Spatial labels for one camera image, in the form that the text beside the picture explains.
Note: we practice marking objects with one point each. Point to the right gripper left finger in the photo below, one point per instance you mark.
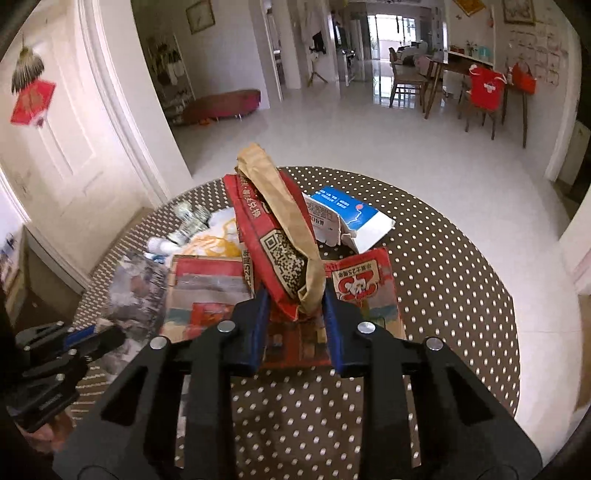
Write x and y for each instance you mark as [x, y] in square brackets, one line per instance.
[168, 413]

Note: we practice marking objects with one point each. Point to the red snack package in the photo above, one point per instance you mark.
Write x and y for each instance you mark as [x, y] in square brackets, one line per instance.
[203, 291]

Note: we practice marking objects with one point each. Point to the red and brown snack bag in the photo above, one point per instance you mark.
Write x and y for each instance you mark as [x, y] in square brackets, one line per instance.
[275, 228]

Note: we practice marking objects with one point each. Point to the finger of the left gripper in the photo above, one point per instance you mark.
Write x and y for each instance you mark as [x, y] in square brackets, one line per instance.
[92, 343]

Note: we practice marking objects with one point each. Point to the grey printed plastic wrapper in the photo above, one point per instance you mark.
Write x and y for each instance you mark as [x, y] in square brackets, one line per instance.
[135, 304]

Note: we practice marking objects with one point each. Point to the dark wooden dining table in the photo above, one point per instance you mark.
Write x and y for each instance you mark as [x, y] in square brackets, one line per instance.
[460, 64]

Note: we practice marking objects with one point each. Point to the wooden dining chair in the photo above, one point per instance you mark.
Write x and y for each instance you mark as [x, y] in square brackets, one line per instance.
[409, 75]

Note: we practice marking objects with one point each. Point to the yellow and white plastic bag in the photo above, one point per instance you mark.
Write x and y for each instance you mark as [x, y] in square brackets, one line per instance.
[220, 239]

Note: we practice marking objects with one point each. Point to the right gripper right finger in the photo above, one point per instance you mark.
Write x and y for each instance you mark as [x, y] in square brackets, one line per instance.
[426, 414]

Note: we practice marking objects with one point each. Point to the brown polka dot tablecloth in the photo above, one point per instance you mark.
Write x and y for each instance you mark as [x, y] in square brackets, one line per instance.
[306, 423]

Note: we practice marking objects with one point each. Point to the red cushioned bench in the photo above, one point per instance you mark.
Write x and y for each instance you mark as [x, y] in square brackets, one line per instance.
[226, 105]

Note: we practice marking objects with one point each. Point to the red door decoration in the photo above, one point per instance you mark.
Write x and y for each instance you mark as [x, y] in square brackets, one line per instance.
[34, 94]

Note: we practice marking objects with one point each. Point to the chair with red cover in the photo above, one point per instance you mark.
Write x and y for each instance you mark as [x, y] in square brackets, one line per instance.
[485, 95]

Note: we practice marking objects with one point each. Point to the framed wall picture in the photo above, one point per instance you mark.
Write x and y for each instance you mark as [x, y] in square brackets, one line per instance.
[200, 16]

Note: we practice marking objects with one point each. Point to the blue and white paper box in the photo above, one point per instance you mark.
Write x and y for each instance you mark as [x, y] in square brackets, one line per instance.
[340, 220]

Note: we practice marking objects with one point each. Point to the green-white wrapper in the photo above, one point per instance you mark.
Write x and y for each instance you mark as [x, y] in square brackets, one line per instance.
[193, 220]

